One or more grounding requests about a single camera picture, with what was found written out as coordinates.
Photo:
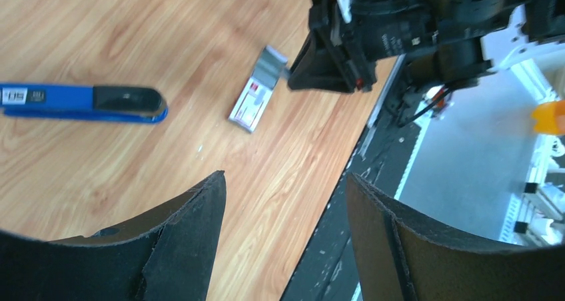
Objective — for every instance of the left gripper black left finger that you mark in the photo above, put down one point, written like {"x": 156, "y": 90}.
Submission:
{"x": 165, "y": 253}

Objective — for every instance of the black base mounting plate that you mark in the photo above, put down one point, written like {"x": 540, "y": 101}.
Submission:
{"x": 381, "y": 160}

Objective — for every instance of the red white staple box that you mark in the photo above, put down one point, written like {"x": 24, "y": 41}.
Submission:
{"x": 269, "y": 68}

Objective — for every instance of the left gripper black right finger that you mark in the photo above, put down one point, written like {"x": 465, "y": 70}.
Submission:
{"x": 420, "y": 258}

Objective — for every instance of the orange object off table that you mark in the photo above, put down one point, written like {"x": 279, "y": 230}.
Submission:
{"x": 549, "y": 118}

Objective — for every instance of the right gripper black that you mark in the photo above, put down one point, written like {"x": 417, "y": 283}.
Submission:
{"x": 347, "y": 38}

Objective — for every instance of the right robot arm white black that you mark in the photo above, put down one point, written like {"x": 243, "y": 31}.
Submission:
{"x": 540, "y": 22}

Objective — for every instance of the blue stapler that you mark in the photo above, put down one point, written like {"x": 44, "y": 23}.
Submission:
{"x": 111, "y": 103}

